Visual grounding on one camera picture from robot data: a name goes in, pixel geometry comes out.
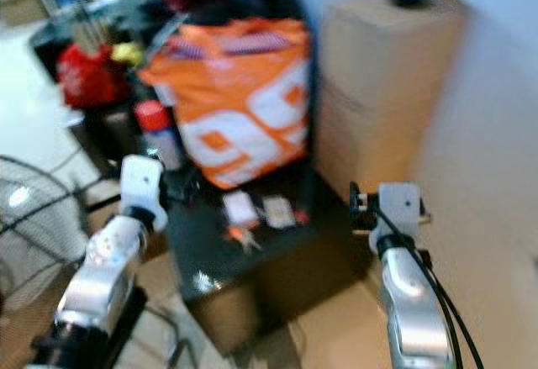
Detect red capped spray can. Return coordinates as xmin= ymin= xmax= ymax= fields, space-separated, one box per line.
xmin=134 ymin=100 xmax=182 ymax=171

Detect yellow soft item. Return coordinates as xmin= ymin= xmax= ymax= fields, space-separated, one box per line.
xmin=109 ymin=41 xmax=142 ymax=66

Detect red cloth bag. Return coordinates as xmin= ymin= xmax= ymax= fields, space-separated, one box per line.
xmin=56 ymin=44 xmax=129 ymax=109

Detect red striped cloth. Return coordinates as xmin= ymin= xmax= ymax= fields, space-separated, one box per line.
xmin=172 ymin=33 xmax=295 ymax=57

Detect black glass top table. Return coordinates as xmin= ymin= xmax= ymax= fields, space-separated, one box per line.
xmin=164 ymin=163 xmax=375 ymax=357

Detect black suitcase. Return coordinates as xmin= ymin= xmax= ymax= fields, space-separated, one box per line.
xmin=69 ymin=104 xmax=145 ymax=181

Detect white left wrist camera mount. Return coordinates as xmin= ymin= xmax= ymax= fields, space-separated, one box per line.
xmin=119 ymin=155 xmax=171 ymax=231

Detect tall brown cardboard box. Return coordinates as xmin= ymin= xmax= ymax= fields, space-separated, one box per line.
xmin=311 ymin=0 xmax=472 ymax=206

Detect grey floor fan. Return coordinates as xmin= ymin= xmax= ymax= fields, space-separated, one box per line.
xmin=0 ymin=155 xmax=106 ymax=369

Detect orange and white shopping bag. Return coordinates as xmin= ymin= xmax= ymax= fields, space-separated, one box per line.
xmin=137 ymin=18 xmax=312 ymax=192

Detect keys with orange tag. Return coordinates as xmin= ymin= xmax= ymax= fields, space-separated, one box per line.
xmin=221 ymin=191 xmax=266 ymax=256

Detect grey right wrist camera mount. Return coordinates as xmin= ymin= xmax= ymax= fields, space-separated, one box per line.
xmin=368 ymin=182 xmax=430 ymax=248

